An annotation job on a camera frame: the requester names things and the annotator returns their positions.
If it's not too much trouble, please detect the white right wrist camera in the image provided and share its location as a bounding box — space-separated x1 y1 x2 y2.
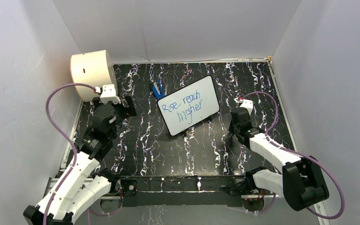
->
238 99 254 116

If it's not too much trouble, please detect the black framed whiteboard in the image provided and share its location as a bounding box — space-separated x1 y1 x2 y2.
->
157 75 220 136

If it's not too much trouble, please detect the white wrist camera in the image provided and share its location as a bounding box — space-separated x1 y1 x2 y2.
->
100 84 121 105
238 99 254 116

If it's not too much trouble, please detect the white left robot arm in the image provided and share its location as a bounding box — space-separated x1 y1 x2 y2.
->
23 96 137 225

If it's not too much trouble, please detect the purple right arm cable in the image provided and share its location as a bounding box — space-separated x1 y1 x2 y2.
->
236 91 345 220

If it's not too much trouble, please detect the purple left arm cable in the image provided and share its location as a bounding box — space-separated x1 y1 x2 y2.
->
42 82 121 225

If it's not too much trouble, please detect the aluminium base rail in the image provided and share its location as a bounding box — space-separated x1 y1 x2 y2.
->
36 177 330 225

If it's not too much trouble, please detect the black whiteboard stand foot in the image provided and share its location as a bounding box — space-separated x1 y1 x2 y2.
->
206 116 213 122

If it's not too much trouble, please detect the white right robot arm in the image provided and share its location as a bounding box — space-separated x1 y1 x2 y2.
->
229 108 330 211

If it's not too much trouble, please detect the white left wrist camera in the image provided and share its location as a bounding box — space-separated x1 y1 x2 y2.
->
100 84 121 105

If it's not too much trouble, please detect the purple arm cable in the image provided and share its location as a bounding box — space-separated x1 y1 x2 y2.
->
42 82 121 225
236 91 345 220

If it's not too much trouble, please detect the cream cylindrical drum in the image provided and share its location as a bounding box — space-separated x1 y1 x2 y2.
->
70 50 118 102

